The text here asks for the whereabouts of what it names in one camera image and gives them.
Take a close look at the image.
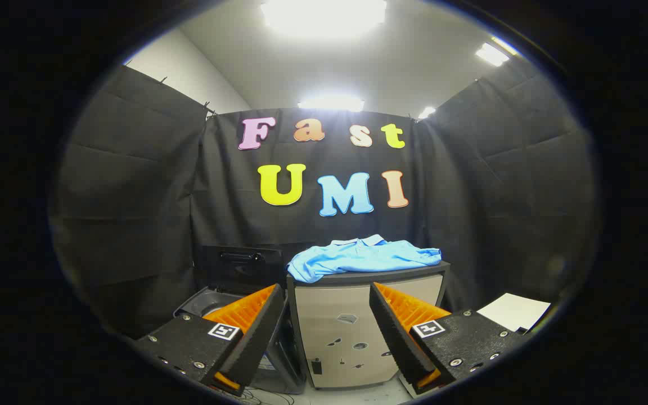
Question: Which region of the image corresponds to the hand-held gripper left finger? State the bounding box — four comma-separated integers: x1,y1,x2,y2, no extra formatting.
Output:
133,283,286,398

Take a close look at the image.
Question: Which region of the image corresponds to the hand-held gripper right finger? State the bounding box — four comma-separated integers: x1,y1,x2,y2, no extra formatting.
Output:
369,282,530,395

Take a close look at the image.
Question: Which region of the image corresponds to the grey washing machine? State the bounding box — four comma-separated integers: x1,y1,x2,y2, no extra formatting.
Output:
173,286,307,395

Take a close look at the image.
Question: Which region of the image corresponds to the light blue polo shirt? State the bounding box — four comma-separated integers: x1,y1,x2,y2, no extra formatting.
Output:
287,235,443,284

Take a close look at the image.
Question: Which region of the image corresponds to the beige cabinet with dark top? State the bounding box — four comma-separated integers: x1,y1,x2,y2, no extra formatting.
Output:
286,261,452,390

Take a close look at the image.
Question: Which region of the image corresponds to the white paper sheet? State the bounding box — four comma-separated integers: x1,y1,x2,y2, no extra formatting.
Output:
476,292,552,333

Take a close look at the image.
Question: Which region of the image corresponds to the black backdrop cloth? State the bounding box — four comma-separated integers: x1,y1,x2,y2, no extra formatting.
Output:
48,65,600,339

